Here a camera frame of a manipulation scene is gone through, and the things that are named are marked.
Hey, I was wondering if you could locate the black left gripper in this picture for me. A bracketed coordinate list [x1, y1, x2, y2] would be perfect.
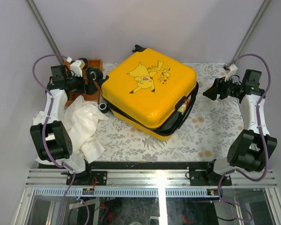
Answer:
[65, 71, 98, 95]

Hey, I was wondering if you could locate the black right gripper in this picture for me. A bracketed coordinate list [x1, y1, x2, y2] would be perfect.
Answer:
[202, 75, 243, 101]

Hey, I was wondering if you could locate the yellow suitcase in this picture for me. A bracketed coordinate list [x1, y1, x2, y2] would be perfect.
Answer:
[98, 45, 199, 141]

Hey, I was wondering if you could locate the orange floral fabric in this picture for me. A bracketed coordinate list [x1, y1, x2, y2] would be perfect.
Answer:
[178, 99, 190, 114]

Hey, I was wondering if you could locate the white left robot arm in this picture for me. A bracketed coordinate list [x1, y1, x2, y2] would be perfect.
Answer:
[30, 65, 103, 185]

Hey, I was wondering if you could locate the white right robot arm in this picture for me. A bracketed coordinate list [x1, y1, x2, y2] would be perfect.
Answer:
[203, 69, 277, 185]

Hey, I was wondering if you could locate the wooden compartment organizer tray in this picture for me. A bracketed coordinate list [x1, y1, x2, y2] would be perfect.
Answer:
[64, 58, 103, 106]

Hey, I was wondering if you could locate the white crumpled towel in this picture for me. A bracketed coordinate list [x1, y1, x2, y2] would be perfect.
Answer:
[30, 94, 109, 163]

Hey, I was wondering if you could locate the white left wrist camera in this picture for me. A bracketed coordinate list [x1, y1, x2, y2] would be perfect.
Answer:
[70, 59, 87, 77]

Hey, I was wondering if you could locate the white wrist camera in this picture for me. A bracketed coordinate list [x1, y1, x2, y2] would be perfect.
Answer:
[223, 64, 237, 81]
[70, 59, 87, 77]

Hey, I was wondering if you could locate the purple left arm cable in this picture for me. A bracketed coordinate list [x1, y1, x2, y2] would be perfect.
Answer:
[32, 53, 89, 225]

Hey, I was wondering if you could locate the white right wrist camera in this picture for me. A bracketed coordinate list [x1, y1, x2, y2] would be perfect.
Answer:
[223, 64, 237, 81]

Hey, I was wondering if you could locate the aluminium mounting rail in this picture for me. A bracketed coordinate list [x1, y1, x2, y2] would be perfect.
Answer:
[25, 169, 278, 188]

